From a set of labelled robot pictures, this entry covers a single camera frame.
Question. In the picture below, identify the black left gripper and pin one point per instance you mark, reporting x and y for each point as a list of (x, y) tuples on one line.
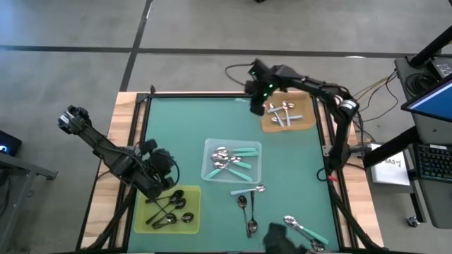
[(159, 169)]

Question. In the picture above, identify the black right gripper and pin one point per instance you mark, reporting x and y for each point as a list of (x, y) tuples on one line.
[(265, 79)]

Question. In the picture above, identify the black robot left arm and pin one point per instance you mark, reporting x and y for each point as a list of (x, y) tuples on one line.
[(102, 150)]

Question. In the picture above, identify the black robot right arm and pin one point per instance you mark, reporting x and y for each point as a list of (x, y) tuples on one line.
[(339, 141)]

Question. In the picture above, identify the yellow plastic bin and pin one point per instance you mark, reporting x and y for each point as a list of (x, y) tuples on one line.
[(192, 204)]

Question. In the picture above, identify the orange plastic bin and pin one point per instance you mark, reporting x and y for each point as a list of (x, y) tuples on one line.
[(305, 106)]

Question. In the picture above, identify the clear plastic bin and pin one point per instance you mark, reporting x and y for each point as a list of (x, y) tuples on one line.
[(254, 173)]

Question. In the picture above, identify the teal green table mat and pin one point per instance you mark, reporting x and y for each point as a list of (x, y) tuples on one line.
[(300, 158)]

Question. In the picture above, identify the dark grey side table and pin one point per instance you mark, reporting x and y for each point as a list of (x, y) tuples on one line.
[(31, 170)]

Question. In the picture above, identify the black cart bar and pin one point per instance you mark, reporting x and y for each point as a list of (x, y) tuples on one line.
[(388, 148)]

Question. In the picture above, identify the white paper sheet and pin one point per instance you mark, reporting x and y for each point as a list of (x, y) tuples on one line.
[(388, 173)]

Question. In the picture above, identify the black device with blue light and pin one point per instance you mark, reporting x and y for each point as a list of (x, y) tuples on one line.
[(10, 143)]

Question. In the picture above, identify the monitor with blue screen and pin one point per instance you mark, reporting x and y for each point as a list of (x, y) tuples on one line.
[(434, 102)]

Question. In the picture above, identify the black pole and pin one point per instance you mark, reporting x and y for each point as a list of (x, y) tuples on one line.
[(431, 47)]

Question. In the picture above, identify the black keyboard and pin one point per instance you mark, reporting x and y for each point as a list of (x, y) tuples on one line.
[(436, 162)]

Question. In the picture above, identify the black power adapter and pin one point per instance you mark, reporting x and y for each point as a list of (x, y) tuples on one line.
[(443, 67)]

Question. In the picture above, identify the cart caster wheel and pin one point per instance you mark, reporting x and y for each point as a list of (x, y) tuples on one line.
[(412, 221)]

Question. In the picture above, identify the grey computer cart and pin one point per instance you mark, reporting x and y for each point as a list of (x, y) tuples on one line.
[(434, 204)]

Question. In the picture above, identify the black aluminium rig frame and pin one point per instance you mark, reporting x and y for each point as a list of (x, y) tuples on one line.
[(141, 97)]

